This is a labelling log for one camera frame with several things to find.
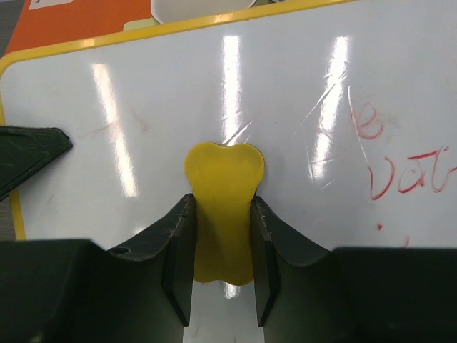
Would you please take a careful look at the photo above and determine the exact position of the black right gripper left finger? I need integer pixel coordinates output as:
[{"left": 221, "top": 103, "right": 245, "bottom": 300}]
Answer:
[{"left": 1, "top": 194, "right": 196, "bottom": 342}]

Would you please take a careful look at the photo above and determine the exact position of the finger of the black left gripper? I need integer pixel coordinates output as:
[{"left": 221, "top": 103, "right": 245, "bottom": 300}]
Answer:
[{"left": 0, "top": 126, "right": 73, "bottom": 199}]

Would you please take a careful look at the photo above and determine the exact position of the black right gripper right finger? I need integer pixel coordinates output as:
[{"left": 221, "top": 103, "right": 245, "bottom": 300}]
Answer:
[{"left": 250, "top": 197, "right": 456, "bottom": 342}]

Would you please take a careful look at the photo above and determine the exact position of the yellow whiteboard eraser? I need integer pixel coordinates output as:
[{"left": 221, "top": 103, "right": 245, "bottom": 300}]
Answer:
[{"left": 184, "top": 142, "right": 265, "bottom": 286}]

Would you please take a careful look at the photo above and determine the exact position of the yellow-framed whiteboard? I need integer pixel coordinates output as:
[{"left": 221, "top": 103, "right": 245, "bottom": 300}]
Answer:
[{"left": 1, "top": 1, "right": 456, "bottom": 342}]

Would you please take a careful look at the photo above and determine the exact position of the orange folder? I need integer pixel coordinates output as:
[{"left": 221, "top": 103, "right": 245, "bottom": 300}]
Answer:
[{"left": 1, "top": 1, "right": 152, "bottom": 56}]

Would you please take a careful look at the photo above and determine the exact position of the cream paper cup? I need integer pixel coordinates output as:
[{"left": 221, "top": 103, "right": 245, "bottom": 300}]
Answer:
[{"left": 123, "top": 0, "right": 258, "bottom": 31}]

